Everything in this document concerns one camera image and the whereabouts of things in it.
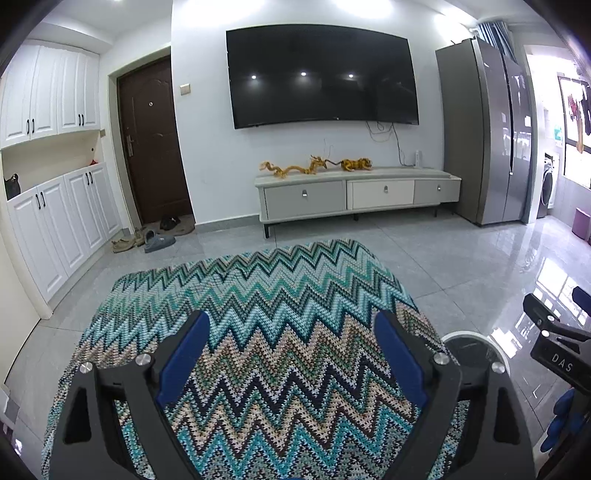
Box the white round trash bin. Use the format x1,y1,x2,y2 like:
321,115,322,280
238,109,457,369
442,330,509,374

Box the right blue white gloved hand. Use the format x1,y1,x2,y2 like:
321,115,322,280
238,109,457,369
540,388,585,453

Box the purple stool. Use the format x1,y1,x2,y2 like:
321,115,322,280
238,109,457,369
572,208,591,241

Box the washing machine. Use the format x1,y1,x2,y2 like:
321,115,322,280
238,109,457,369
537,153,559,219

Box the beige shoes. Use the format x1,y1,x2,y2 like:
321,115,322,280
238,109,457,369
111,235,145,254

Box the zigzag patterned rug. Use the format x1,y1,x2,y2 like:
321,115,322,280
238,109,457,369
41,239,444,479

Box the grey slipper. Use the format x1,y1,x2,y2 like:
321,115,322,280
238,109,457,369
144,230,176,254

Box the brown door mat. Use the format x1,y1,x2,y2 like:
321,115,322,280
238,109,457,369
141,214,195,237

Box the grey refrigerator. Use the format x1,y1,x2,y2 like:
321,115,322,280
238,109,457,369
436,38,532,226

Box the black bag on shelf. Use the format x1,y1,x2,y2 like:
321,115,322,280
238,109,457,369
4,174,21,200

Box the golden dragon ornament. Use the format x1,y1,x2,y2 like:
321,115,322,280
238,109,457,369
259,156,373,178

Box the white tv cabinet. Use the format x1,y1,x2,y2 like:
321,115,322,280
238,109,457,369
254,167,461,231

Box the dark brown entrance door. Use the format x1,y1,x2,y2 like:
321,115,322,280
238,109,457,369
117,56,192,225

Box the white shoe cabinet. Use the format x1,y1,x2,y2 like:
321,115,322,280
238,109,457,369
1,41,121,302

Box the wall mounted black television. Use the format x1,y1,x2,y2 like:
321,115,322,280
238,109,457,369
226,24,419,129

